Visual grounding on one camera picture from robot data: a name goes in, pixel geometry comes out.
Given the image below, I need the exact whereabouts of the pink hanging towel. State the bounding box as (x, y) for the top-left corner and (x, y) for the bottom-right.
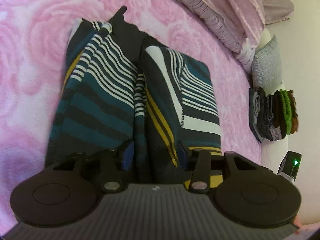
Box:
(263, 0), (295, 25)

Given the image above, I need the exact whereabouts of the stack of folded clothes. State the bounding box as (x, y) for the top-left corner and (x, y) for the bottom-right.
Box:
(248, 88), (299, 142)

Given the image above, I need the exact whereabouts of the black device green light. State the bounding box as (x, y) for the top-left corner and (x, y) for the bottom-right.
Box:
(278, 151), (302, 183)

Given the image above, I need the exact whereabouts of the pink rose bedspread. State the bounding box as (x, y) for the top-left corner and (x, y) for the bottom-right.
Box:
(1, 0), (261, 233)

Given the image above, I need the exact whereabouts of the folded lilac quilt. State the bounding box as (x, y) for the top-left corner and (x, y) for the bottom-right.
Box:
(176, 0), (265, 54)

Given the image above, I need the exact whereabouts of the striped teal knit sweater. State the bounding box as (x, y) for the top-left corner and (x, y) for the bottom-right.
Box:
(44, 7), (221, 184)

